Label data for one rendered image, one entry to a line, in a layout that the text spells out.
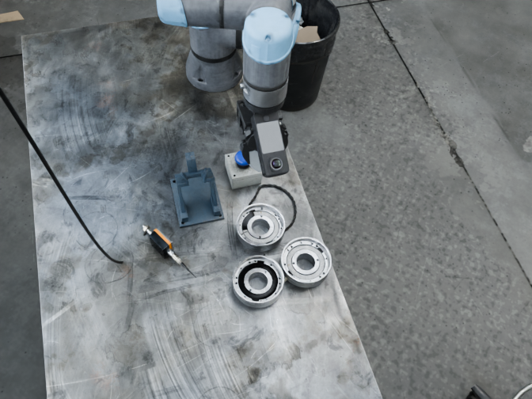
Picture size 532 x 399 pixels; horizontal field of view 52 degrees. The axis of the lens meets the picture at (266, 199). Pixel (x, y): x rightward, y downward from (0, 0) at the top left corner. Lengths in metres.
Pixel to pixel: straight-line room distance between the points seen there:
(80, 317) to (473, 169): 1.80
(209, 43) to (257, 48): 0.53
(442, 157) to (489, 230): 0.38
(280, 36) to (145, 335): 0.63
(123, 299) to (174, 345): 0.14
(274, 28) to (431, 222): 1.56
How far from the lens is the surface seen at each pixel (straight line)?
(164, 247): 1.15
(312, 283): 1.12
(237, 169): 1.24
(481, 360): 2.10
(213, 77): 1.42
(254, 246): 1.15
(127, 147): 1.35
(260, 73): 0.87
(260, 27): 0.83
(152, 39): 1.60
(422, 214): 2.28
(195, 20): 0.94
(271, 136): 0.95
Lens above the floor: 1.86
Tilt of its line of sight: 58 degrees down
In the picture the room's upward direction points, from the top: 5 degrees clockwise
